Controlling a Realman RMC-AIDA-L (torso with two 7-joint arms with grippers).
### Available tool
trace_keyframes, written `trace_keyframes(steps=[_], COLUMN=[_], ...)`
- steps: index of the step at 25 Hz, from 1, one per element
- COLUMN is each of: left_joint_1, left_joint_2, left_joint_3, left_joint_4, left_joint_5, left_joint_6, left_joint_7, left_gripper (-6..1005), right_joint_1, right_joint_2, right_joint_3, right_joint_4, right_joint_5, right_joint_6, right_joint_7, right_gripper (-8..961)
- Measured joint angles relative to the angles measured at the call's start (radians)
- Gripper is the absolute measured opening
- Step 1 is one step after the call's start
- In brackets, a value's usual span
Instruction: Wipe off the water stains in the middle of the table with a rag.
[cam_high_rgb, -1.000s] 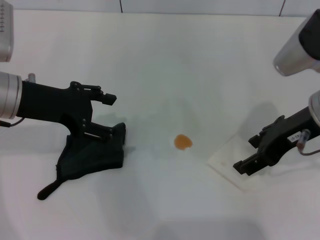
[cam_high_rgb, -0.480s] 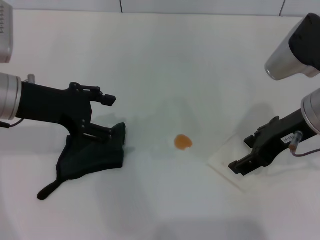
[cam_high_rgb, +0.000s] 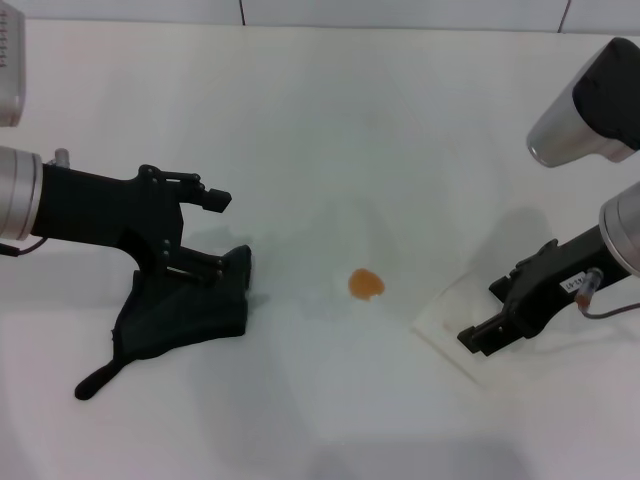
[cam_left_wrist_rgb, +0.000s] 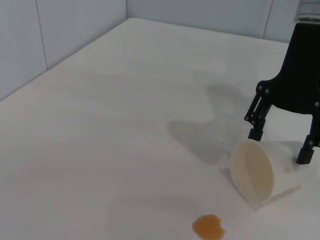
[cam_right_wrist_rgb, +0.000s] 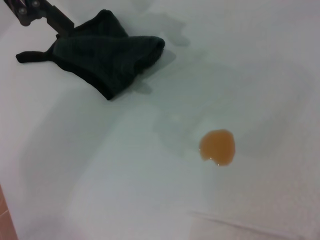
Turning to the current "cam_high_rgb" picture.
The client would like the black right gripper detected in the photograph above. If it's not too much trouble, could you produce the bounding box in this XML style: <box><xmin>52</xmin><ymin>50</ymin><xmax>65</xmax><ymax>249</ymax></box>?
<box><xmin>456</xmin><ymin>224</ymin><xmax>632</xmax><ymax>358</ymax></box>

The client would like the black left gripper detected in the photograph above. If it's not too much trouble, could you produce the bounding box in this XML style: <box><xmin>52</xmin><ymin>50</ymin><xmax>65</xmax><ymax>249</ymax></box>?
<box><xmin>30</xmin><ymin>162</ymin><xmax>233</xmax><ymax>287</ymax></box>

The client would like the translucent white plastic cup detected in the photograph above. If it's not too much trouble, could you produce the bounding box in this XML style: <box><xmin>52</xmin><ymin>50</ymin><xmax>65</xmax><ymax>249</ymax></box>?
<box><xmin>412</xmin><ymin>272</ymin><xmax>507</xmax><ymax>387</ymax></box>

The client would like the dark blue rag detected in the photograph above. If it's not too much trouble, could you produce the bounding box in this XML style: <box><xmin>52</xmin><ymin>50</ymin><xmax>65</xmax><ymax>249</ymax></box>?
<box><xmin>74</xmin><ymin>243</ymin><xmax>257</xmax><ymax>401</ymax></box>

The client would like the orange-brown liquid stain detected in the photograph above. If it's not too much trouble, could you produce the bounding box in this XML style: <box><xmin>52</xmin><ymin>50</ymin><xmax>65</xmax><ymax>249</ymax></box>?
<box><xmin>348</xmin><ymin>268</ymin><xmax>386</xmax><ymax>303</ymax></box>

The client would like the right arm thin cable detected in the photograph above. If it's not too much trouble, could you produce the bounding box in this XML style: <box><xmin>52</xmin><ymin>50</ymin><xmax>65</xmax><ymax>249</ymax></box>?
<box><xmin>574</xmin><ymin>267</ymin><xmax>640</xmax><ymax>322</ymax></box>

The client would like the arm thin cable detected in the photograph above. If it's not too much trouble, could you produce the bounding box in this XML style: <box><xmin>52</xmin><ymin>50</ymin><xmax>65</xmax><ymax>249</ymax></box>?
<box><xmin>0</xmin><ymin>236</ymin><xmax>49</xmax><ymax>257</ymax></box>
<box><xmin>574</xmin><ymin>267</ymin><xmax>640</xmax><ymax>322</ymax></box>

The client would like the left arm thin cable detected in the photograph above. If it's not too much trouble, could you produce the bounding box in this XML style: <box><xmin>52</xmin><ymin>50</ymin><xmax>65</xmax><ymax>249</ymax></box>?
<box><xmin>0</xmin><ymin>236</ymin><xmax>49</xmax><ymax>257</ymax></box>

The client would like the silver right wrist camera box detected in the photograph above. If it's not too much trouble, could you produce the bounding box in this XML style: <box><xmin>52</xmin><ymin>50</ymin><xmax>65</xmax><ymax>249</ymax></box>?
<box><xmin>526</xmin><ymin>37</ymin><xmax>640</xmax><ymax>167</ymax></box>

